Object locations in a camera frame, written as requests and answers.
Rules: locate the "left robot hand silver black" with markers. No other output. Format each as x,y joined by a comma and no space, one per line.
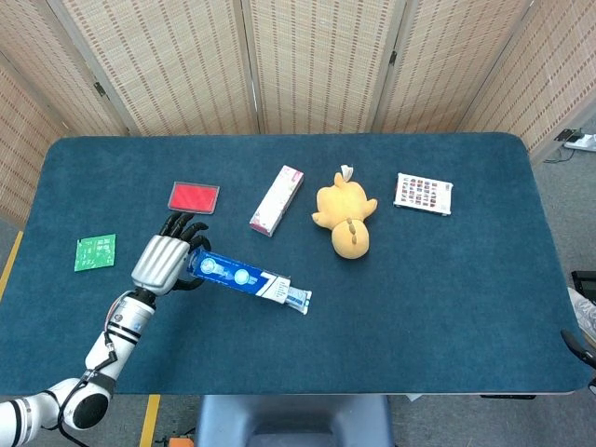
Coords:
160,263

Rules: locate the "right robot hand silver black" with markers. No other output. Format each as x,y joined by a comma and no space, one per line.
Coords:
581,349

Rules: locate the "blue and white toothpaste box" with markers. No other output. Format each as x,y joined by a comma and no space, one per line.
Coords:
239,275

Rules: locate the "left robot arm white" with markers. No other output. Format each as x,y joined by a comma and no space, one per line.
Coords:
107,344

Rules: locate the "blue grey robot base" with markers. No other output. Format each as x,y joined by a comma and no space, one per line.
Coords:
293,421

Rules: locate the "black plastic tray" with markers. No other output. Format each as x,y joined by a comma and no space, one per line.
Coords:
585,280

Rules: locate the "pink and white long box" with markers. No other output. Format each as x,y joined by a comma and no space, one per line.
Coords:
277,200

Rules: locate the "white patterned card pack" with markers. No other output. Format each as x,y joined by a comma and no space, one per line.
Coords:
423,193

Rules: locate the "green printed packet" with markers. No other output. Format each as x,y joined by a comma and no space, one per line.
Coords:
95,252

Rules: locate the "red card in clear case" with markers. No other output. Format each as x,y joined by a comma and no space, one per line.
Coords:
193,197

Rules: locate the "yellow floor tape strip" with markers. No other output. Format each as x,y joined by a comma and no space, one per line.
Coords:
10,263
150,420

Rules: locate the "woven bamboo screen panel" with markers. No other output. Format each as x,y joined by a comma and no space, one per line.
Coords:
321,65
442,65
545,74
158,65
23,130

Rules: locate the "yellow plush toy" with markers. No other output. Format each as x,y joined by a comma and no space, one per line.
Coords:
347,214

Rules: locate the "white power strip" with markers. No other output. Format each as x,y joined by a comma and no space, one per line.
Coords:
582,141

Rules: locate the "dark blue table cloth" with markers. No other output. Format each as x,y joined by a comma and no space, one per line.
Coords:
372,302

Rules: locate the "metal screen foot bracket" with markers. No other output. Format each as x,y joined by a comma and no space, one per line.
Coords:
565,135

